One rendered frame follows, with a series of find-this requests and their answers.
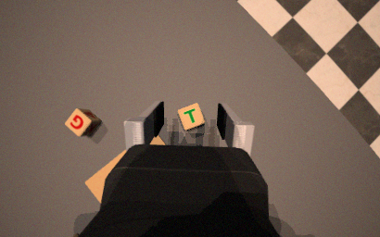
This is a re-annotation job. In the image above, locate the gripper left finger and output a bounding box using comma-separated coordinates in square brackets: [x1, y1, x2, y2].
[124, 101, 164, 152]

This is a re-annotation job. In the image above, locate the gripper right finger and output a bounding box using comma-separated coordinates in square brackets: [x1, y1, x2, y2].
[217, 104, 255, 156]

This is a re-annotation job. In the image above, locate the orange flat mat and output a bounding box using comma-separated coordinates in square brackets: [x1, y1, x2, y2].
[85, 135, 166, 203]

